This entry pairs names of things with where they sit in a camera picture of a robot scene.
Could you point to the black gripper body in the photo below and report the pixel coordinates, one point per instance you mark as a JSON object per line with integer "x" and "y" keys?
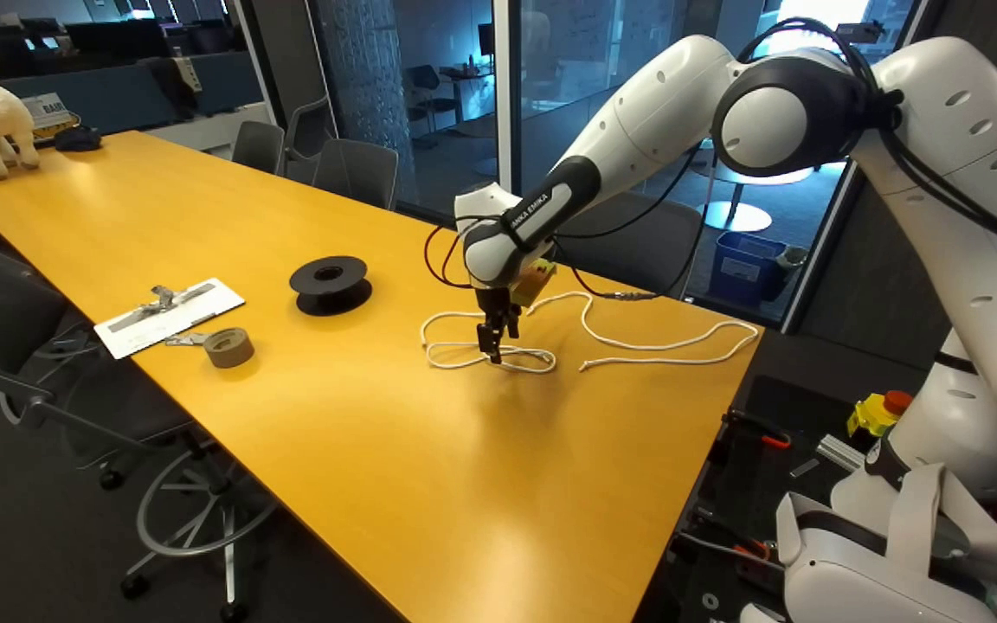
{"x": 498, "y": 305}

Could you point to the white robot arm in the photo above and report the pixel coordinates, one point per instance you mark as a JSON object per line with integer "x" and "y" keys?
{"x": 983, "y": 149}

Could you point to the black office chair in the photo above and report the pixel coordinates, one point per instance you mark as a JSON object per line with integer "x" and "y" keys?
{"x": 625, "y": 246}
{"x": 258, "y": 148}
{"x": 356, "y": 175}
{"x": 311, "y": 125}

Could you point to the black spool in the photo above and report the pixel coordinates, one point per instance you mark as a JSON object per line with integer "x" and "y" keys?
{"x": 330, "y": 292}

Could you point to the gray tape roll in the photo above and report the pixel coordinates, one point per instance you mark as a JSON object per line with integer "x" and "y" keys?
{"x": 225, "y": 349}

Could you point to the black pegboard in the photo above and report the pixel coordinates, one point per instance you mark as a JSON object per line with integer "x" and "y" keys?
{"x": 742, "y": 497}

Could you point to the orange black clamp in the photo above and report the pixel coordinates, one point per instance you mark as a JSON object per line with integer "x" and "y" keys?
{"x": 755, "y": 547}
{"x": 775, "y": 440}

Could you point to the yellow red stop button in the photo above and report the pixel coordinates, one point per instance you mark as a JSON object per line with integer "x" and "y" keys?
{"x": 866, "y": 416}

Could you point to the small black flat object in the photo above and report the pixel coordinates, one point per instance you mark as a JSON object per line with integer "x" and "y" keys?
{"x": 76, "y": 139}

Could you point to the gray desk box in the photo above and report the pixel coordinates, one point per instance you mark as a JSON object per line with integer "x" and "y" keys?
{"x": 50, "y": 114}

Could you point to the small metal bracket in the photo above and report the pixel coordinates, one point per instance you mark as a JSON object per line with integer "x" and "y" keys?
{"x": 159, "y": 301}

